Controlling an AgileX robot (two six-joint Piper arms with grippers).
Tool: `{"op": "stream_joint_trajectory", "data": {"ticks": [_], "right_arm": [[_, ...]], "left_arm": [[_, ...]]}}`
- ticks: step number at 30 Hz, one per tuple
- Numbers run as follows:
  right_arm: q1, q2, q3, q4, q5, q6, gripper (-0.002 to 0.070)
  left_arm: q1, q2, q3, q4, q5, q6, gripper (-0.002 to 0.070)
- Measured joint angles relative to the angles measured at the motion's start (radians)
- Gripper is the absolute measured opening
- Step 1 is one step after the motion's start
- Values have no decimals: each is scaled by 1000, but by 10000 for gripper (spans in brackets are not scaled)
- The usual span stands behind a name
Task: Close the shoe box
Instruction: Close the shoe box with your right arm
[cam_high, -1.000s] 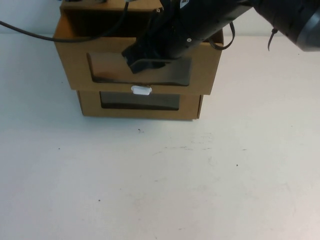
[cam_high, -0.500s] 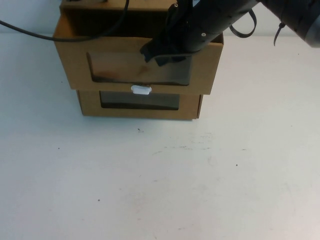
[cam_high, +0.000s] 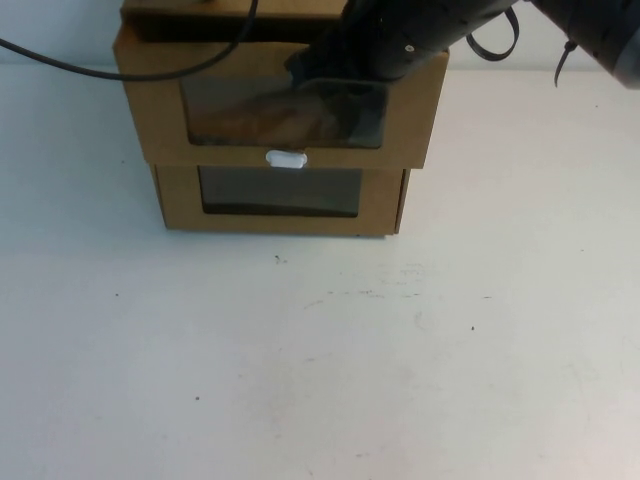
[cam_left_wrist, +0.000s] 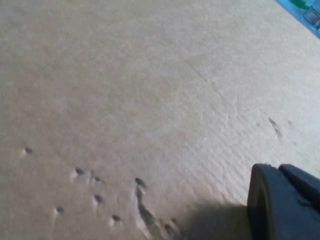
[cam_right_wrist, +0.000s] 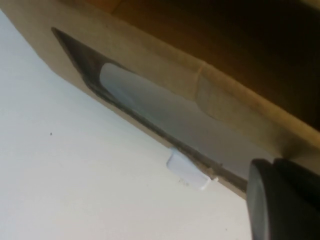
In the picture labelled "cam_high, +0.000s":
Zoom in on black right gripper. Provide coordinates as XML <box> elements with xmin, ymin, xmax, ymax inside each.
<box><xmin>283</xmin><ymin>0</ymin><xmax>382</xmax><ymax>86</ymax></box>

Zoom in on cardboard drawer with plain window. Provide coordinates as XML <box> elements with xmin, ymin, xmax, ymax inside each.
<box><xmin>156</xmin><ymin>164</ymin><xmax>404</xmax><ymax>234</ymax></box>

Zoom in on black zip tie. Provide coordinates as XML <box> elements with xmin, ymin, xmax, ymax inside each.
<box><xmin>553</xmin><ymin>41</ymin><xmax>577</xmax><ymax>89</ymax></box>

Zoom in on white plastic handle, rounded ends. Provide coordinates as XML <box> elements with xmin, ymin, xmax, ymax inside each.
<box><xmin>264</xmin><ymin>148</ymin><xmax>309</xmax><ymax>172</ymax></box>

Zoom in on long black cable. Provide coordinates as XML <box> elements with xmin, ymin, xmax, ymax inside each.
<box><xmin>0</xmin><ymin>0</ymin><xmax>260</xmax><ymax>82</ymax></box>

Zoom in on black cable loop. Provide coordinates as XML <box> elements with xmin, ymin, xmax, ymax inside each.
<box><xmin>465</xmin><ymin>5</ymin><xmax>520</xmax><ymax>64</ymax></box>

